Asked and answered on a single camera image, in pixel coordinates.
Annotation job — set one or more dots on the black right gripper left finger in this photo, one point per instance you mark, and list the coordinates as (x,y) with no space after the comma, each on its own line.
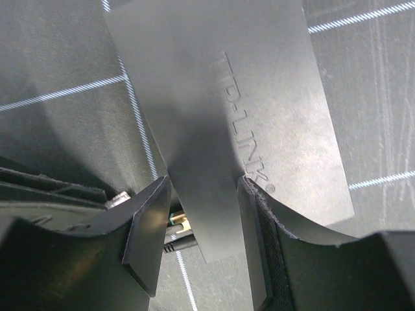
(109,262)

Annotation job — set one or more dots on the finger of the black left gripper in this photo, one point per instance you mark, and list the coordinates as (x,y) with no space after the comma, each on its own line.
(48,202)

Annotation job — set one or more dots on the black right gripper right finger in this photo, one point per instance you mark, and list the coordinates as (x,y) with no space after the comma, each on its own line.
(297,264)

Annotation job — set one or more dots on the black network switch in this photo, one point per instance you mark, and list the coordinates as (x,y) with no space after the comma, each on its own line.
(231,89)

